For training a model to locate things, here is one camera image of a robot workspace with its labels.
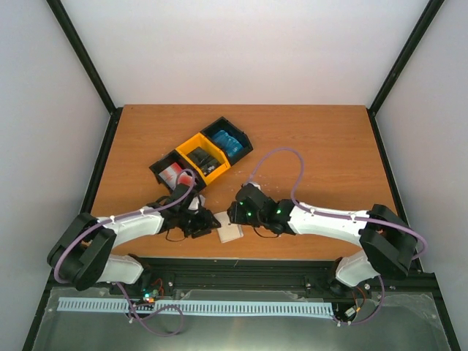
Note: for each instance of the black aluminium table frame rail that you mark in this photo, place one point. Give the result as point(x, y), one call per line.
point(309, 279)

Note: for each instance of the black vip card stack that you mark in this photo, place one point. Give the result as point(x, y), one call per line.
point(203, 160)

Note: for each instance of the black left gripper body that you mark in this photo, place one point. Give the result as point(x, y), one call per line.
point(193, 225)

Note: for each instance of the light blue slotted cable duct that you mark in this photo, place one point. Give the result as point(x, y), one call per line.
point(201, 308)

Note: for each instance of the red white card stack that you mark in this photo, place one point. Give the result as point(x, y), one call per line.
point(173, 175)

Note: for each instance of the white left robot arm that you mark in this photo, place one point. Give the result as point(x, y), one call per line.
point(83, 255)

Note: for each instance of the blue card stack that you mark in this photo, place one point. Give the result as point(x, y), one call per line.
point(229, 144)

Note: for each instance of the black bin with blue cards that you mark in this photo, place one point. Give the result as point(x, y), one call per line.
point(223, 123)

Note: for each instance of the black bin with red cards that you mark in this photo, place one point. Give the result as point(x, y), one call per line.
point(172, 157)

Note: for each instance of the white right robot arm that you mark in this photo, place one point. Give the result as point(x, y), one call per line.
point(386, 246)

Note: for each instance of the yellow plastic bin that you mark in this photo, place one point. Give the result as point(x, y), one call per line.
point(200, 140)

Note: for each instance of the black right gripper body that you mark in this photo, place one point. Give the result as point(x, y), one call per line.
point(246, 219)

